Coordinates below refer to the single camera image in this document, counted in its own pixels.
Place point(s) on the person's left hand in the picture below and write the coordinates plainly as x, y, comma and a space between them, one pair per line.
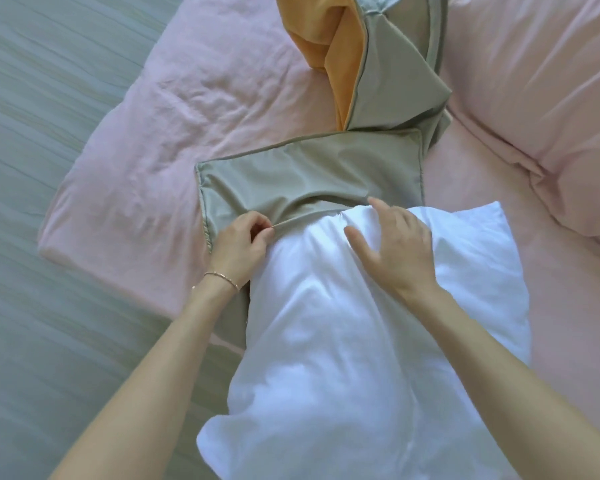
237, 254

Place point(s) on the person's right hand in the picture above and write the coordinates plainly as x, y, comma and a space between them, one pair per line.
400, 254

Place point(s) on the grey-green cushion cover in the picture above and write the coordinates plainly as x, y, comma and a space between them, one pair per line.
305, 179
395, 69

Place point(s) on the white cushion insert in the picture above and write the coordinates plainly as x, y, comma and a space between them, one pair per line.
340, 354

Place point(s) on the person's left forearm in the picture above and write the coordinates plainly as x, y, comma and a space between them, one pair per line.
145, 389

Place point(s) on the person's right forearm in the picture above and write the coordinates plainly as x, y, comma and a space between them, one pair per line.
520, 394

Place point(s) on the pink bed sheet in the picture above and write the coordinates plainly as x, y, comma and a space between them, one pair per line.
180, 169

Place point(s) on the pink duvet with white ruffle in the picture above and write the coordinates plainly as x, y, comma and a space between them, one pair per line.
545, 84

